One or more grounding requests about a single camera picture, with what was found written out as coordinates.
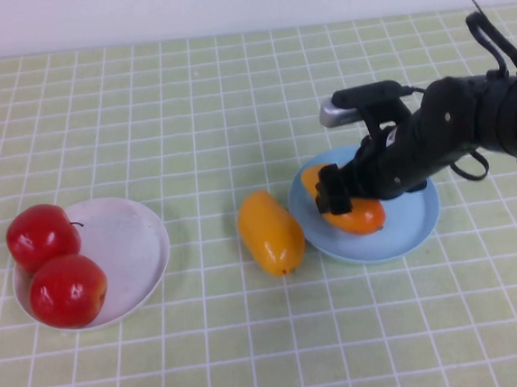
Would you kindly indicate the white round plate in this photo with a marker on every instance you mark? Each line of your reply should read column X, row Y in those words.
column 123, row 255

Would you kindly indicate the green checked tablecloth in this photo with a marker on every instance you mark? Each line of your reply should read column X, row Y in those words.
column 188, row 118

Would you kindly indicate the light blue round plate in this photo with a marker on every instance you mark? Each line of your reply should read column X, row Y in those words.
column 407, row 235

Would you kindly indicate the red apple with side stem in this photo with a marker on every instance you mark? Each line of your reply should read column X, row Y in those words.
column 40, row 235

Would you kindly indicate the yellow mango with red tip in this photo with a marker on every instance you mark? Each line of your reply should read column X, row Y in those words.
column 271, row 233

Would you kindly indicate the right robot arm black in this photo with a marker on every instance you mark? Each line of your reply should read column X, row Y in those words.
column 514, row 112

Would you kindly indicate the red apple with short stem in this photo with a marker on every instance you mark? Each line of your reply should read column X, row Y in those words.
column 68, row 291

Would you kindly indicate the right wrist camera black silver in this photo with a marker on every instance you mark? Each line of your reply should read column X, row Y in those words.
column 358, row 96

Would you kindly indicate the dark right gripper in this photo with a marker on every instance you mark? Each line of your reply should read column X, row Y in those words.
column 418, row 152

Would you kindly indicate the orange blushed yellow mango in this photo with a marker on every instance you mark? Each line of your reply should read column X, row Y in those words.
column 365, row 220

